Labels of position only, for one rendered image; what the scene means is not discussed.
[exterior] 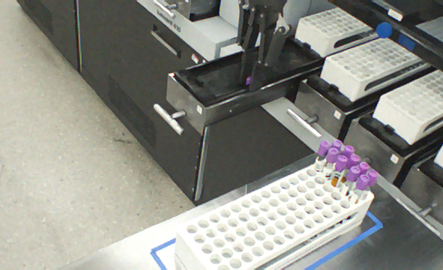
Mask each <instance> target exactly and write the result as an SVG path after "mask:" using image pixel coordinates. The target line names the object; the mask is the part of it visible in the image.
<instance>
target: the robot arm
mask: <svg viewBox="0 0 443 270"><path fill-rule="evenodd" d="M287 1H288V0H238V4H239V10H240V12H239V22H238V32H237V46H241V48H242V52H243V55H242V60H241V65H242V67H241V71H240V79H239V82H241V83H243V82H246V81H247V79H248V77H251V79H250V83H249V90H250V91H254V90H255V89H260V88H261V86H262V82H263V78H264V77H265V76H266V72H267V67H269V66H272V65H276V64H277V62H278V60H279V56H280V53H281V51H282V47H283V45H284V42H285V38H286V37H287V35H288V33H289V32H290V31H291V30H292V26H291V25H286V24H285V21H284V20H283V16H284V14H283V7H284V6H285V3H286V2H287ZM277 24H278V25H277ZM276 26H277V28H276ZM274 32H275V34H274ZM260 33H261V42H260V49H259V58H258V61H255V59H256V54H257V52H256V51H255V50H256V49H257V48H256V47H255V44H256V41H257V38H258V36H259V34H260ZM252 50H254V51H252Z"/></svg>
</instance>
